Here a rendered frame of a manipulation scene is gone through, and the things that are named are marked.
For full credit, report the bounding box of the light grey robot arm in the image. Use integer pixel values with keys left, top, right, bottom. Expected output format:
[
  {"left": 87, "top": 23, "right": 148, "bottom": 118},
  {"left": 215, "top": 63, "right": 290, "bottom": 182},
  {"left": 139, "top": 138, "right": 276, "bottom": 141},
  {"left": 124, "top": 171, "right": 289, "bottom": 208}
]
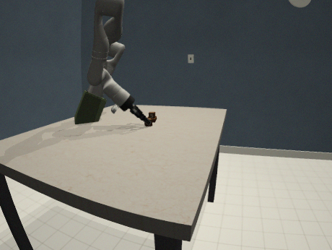
[{"left": 87, "top": 0, "right": 130, "bottom": 113}]

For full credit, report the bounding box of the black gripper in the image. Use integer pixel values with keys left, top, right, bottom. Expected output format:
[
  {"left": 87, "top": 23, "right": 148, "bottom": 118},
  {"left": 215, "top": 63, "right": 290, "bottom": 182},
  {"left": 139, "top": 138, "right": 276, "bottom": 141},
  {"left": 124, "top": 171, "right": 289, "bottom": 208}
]
[{"left": 119, "top": 95, "right": 152, "bottom": 126}]

